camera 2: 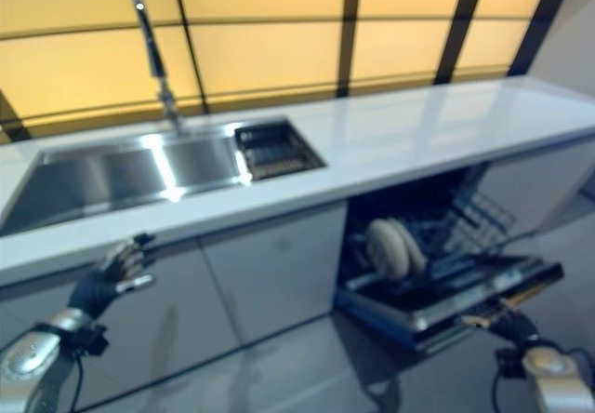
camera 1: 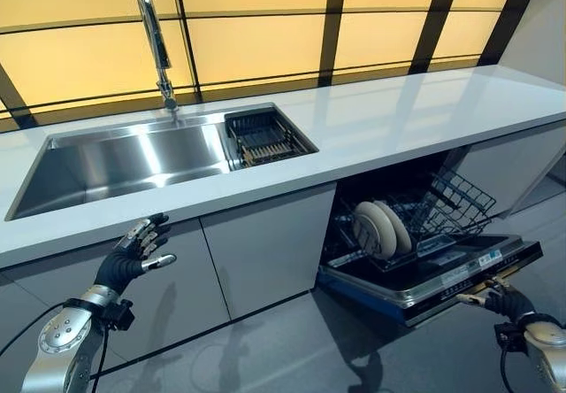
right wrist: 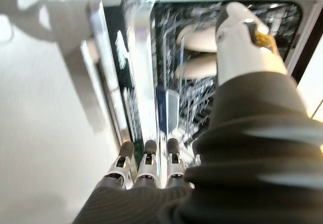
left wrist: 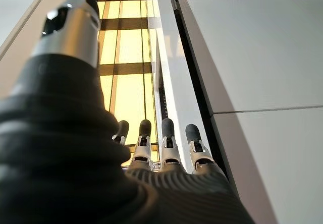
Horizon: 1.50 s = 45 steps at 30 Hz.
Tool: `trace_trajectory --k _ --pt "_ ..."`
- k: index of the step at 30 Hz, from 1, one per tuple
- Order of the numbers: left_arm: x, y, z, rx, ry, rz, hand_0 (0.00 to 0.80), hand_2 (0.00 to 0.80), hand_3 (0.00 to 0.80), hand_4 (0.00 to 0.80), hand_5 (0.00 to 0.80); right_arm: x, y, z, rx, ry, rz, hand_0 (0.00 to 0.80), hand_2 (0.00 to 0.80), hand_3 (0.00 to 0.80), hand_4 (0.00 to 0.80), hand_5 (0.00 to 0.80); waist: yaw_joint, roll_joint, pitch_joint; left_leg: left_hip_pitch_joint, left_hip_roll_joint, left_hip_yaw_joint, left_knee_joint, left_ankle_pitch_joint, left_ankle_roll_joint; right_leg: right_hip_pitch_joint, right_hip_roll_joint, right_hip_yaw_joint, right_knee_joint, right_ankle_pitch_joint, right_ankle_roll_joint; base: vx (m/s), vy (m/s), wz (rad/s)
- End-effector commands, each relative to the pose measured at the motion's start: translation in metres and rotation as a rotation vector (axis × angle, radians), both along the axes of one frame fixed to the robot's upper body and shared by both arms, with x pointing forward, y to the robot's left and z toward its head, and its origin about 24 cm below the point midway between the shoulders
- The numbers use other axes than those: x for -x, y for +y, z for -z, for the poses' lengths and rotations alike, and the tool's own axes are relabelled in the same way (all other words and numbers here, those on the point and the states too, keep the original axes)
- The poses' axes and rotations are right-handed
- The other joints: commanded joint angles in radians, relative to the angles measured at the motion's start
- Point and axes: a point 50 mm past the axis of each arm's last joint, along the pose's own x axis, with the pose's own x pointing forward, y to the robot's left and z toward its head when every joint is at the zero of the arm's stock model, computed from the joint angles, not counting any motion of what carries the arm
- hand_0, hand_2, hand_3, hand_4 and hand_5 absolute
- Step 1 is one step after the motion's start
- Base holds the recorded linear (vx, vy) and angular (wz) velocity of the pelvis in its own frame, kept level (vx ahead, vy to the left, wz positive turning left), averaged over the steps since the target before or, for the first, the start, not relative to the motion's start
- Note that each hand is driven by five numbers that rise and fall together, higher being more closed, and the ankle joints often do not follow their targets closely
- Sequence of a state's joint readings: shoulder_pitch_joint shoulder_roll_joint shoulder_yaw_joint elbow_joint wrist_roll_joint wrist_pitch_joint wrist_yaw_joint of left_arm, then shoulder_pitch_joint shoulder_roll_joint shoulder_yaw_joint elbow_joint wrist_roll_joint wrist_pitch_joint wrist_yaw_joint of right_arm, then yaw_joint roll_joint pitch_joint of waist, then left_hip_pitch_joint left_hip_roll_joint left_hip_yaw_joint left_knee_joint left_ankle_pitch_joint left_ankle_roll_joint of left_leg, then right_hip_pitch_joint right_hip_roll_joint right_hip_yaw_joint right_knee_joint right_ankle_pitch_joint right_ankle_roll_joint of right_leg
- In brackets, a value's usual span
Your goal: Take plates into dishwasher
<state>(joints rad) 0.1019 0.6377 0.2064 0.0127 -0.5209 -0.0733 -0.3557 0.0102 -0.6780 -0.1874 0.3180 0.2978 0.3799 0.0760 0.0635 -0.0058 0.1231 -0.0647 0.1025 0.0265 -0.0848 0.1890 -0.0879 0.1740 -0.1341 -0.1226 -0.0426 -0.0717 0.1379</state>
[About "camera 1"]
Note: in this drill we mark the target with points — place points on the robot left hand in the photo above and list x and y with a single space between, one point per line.
117 269

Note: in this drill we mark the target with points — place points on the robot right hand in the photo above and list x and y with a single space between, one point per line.
513 304

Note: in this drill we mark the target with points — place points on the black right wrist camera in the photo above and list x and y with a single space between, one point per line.
508 335

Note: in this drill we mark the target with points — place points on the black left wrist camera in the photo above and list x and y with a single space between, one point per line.
120 314

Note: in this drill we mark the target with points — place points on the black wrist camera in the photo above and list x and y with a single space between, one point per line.
120 314
508 335

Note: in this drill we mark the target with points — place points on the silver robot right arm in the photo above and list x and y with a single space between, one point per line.
546 344

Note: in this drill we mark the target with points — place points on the black dish drying rack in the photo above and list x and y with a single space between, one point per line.
265 141

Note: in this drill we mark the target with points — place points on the chrome gooseneck faucet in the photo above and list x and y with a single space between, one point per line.
155 34

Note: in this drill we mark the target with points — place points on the stainless steel sink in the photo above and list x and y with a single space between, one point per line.
124 167

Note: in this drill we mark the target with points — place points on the beige ceramic plate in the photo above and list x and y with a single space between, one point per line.
369 229
402 229

